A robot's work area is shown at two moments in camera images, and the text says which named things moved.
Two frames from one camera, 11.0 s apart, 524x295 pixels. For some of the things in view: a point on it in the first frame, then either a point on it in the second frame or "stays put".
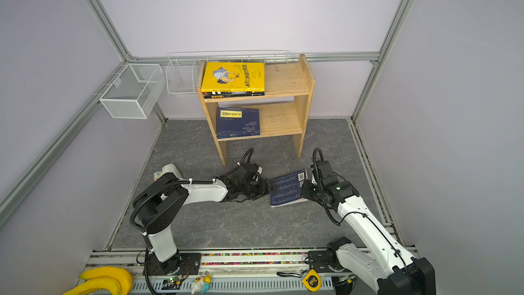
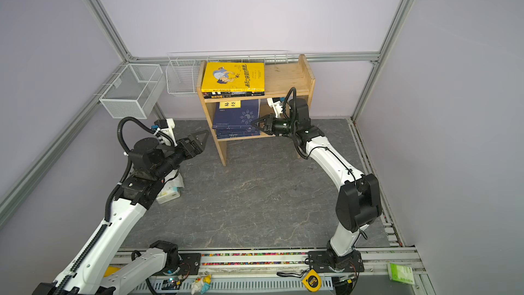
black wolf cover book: (211, 95) stays put
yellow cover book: (233, 76) stays put
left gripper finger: (263, 188) to (189, 147)
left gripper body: (246, 188) to (174, 156)
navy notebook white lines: (287, 189) to (235, 113)
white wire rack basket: (182, 69) stays put
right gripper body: (321, 192) to (282, 127)
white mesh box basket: (134, 92) stays put
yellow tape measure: (312, 281) stays put
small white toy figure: (201, 284) stays put
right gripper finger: (310, 190) to (265, 123)
